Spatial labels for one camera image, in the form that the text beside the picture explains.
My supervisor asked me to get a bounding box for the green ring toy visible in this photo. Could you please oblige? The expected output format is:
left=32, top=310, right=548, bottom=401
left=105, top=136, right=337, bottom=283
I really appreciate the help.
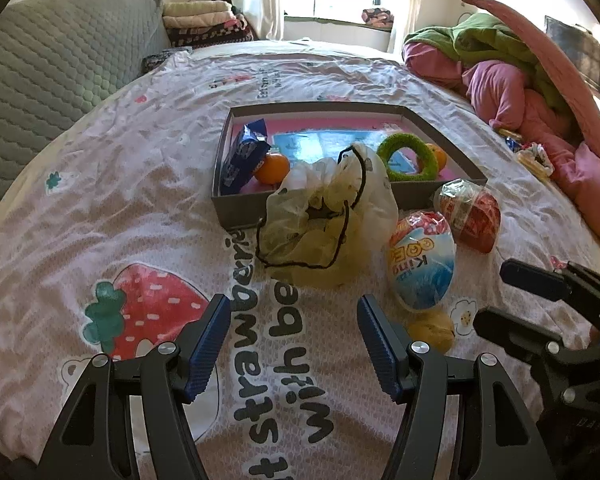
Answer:
left=376, top=133, right=440, bottom=181

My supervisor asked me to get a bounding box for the dark cloth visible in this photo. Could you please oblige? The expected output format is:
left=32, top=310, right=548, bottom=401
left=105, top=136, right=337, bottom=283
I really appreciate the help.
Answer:
left=142, top=47, right=193, bottom=74

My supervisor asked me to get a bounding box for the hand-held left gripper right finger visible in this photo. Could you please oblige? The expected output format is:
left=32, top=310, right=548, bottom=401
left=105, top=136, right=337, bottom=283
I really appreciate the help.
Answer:
left=356, top=294, right=556, bottom=480

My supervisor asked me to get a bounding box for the translucent drawstring plastic bag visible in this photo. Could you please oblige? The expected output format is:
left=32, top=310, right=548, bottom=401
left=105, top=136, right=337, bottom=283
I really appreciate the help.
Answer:
left=254, top=141, right=400, bottom=289

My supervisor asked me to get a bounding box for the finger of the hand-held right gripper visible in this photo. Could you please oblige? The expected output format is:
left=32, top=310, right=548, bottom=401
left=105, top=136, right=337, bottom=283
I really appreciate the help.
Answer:
left=472, top=308, right=600, bottom=369
left=500, top=258, right=600, bottom=331

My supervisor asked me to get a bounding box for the large orange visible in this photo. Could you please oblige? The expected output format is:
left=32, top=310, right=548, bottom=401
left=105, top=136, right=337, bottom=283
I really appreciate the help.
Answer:
left=254, top=152, right=291, bottom=185

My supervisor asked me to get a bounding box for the grey quilted headboard cover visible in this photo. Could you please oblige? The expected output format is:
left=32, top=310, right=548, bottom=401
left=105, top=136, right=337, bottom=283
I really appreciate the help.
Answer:
left=0, top=0, right=171, bottom=233

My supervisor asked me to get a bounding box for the small orange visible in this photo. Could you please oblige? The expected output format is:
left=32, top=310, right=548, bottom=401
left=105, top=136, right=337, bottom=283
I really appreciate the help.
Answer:
left=425, top=143, right=448, bottom=170

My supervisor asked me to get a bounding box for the yellow ball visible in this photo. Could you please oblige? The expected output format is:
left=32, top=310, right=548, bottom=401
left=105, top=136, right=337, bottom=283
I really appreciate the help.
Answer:
left=407, top=310, right=456, bottom=353

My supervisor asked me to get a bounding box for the pink folded blanket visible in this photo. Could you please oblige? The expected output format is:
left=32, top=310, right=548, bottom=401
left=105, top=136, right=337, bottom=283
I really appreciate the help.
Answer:
left=162, top=12, right=246, bottom=31

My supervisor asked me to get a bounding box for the egg-shaped toy package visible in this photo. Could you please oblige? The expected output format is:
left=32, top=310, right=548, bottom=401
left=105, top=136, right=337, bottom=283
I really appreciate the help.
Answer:
left=387, top=210, right=456, bottom=312

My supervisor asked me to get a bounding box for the pink workbook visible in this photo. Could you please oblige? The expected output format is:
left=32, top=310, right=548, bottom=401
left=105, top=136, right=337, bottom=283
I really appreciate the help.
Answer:
left=232, top=115, right=461, bottom=196

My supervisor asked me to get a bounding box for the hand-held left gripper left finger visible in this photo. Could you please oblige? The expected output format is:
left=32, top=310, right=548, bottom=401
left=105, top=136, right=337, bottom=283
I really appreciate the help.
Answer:
left=39, top=294, right=232, bottom=480

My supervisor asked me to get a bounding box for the dark patterned folded blanket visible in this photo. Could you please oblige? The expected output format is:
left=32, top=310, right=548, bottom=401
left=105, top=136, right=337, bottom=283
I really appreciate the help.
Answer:
left=166, top=22, right=256, bottom=49

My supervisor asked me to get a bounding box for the pink quilt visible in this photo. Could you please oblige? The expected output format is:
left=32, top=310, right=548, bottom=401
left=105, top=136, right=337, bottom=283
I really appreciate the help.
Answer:
left=402, top=40, right=600, bottom=253

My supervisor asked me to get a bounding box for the red plastic-wrapped package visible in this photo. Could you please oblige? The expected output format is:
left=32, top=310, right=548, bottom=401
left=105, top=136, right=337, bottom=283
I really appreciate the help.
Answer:
left=434, top=178, right=502, bottom=255

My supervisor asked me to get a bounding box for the grey cardboard box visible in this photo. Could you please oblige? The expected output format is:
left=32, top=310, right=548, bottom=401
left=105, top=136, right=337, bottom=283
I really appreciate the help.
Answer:
left=211, top=102, right=488, bottom=231

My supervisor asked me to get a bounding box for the dark framed screen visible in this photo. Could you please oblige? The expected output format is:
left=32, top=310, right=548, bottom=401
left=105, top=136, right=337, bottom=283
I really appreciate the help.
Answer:
left=544, top=15, right=600, bottom=95

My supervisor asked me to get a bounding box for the blue snack packet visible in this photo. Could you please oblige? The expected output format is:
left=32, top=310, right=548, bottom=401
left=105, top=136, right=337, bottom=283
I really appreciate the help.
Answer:
left=219, top=119, right=272, bottom=195

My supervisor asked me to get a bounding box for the pink pillow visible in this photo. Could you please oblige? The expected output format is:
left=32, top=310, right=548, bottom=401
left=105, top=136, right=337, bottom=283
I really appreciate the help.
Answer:
left=462, top=0, right=600, bottom=171

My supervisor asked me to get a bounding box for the yellow-white snack packet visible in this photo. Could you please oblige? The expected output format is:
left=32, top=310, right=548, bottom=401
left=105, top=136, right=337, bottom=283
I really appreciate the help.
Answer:
left=517, top=142, right=553, bottom=178

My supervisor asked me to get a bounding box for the floral cushion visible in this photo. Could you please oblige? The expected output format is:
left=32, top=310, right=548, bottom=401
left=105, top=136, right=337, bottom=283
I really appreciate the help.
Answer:
left=361, top=7, right=395, bottom=29

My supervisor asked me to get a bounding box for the small orange-blue snack packet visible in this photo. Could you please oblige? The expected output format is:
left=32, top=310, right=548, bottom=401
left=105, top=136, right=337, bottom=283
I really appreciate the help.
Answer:
left=497, top=127, right=523, bottom=153

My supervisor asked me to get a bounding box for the cream folded blanket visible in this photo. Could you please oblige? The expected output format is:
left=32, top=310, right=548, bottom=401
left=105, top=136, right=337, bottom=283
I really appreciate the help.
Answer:
left=162, top=0, right=233, bottom=19

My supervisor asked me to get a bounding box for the green blanket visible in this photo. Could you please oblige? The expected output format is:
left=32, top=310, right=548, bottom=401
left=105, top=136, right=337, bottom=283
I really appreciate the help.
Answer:
left=405, top=12, right=571, bottom=111

